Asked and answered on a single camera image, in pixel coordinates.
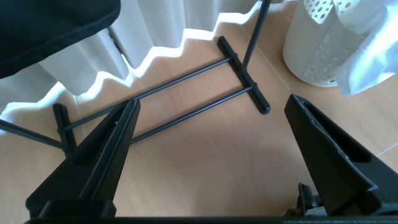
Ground white laundry basket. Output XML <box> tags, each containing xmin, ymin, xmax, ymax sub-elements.
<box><xmin>282</xmin><ymin>0</ymin><xmax>376</xmax><ymax>88</ymax></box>

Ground beige curtain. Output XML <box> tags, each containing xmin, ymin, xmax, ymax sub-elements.
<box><xmin>0</xmin><ymin>0</ymin><xmax>301</xmax><ymax>106</ymax></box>

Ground black clothes rack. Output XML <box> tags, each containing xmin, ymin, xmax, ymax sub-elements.
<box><xmin>0</xmin><ymin>0</ymin><xmax>273</xmax><ymax>160</ymax></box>

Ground black knitted garment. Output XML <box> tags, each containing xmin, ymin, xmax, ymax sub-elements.
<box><xmin>0</xmin><ymin>0</ymin><xmax>122</xmax><ymax>80</ymax></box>

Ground white printed garment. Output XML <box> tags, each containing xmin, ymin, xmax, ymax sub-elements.
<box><xmin>333</xmin><ymin>0</ymin><xmax>398</xmax><ymax>97</ymax></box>

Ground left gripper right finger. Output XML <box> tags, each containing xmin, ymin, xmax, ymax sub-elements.
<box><xmin>284</xmin><ymin>93</ymin><xmax>398</xmax><ymax>217</ymax></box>

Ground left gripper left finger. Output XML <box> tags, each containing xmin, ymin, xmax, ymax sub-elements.
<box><xmin>25</xmin><ymin>98</ymin><xmax>142</xmax><ymax>219</ymax></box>

